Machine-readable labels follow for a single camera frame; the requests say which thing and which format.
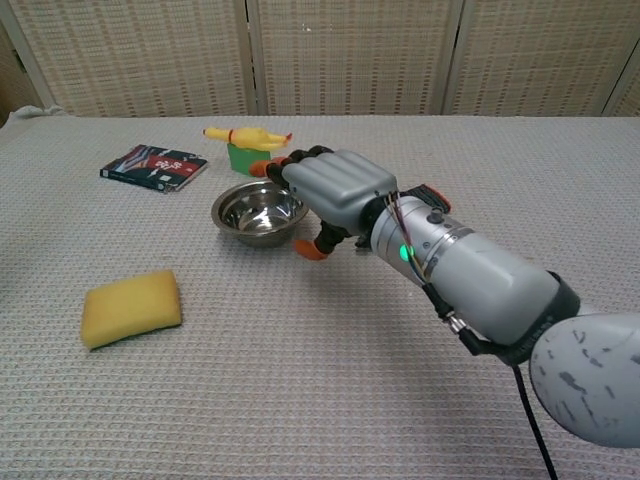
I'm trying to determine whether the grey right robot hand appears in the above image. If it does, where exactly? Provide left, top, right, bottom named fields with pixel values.
left=249, top=145, right=398, bottom=262

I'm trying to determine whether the grey knit work glove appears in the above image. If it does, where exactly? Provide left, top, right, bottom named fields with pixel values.
left=353, top=183, right=450, bottom=252

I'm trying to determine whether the green block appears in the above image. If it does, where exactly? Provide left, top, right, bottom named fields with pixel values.
left=227, top=142, right=274, bottom=178

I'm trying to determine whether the yellow rubber chicken toy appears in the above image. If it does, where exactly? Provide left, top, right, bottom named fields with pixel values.
left=202, top=126, right=293, bottom=152

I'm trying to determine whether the woven folding screen panel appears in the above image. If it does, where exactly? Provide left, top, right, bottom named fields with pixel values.
left=247, top=0, right=464, bottom=119
left=444, top=0, right=640, bottom=119
left=0, top=0, right=254, bottom=119

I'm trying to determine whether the dark paperback book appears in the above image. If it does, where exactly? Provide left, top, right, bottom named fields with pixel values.
left=99, top=144, right=209, bottom=193

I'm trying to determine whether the grey woven tablecloth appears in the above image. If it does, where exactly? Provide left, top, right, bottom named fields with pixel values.
left=0, top=104, right=640, bottom=480

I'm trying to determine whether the yellow sponge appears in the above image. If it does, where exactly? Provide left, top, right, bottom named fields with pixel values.
left=81, top=269, right=183, bottom=352

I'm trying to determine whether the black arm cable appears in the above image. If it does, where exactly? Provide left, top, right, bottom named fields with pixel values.
left=423, top=282, right=560, bottom=480

